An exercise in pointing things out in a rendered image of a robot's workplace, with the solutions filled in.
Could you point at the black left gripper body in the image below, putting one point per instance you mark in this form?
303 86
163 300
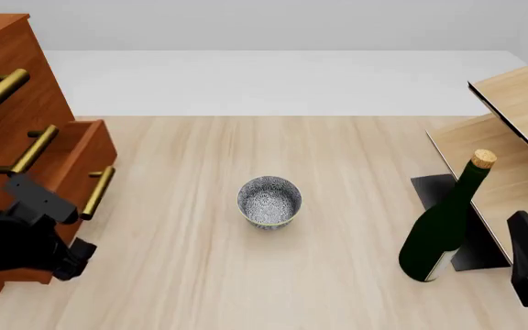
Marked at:
77 258

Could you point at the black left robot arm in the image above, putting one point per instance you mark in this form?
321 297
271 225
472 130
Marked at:
7 247

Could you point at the wooden cabinet with drawers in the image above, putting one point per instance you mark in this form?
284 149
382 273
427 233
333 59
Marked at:
12 41

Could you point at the dark green corked wine bottle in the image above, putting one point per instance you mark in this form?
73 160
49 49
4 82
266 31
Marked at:
438 233

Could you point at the pale wood rack, black base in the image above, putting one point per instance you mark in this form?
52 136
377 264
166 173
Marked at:
520 103

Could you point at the grey patterned bowl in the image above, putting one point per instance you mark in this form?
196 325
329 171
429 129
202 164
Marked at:
268 206

